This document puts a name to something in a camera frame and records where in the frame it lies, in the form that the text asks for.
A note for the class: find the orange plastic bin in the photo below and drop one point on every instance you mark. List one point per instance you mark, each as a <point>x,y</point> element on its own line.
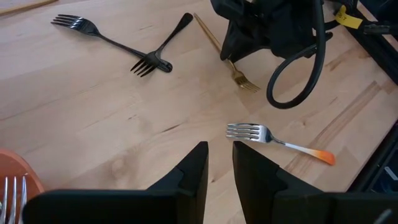
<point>12,168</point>

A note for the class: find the black fork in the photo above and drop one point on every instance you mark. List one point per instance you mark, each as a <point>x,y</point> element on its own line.
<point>90,29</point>
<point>174,29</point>

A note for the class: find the black aluminium table frame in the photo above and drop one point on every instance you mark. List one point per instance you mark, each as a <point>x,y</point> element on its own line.
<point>379,53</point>

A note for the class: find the gold fork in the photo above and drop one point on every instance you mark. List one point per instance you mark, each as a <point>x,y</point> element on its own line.
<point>241,77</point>

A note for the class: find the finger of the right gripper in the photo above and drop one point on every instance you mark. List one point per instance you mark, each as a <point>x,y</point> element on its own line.
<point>261,34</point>
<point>236,37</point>

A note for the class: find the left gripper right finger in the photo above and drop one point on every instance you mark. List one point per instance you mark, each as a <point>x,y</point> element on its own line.
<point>280,205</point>

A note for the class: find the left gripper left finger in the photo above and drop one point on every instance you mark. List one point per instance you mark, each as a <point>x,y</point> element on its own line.
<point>174,205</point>

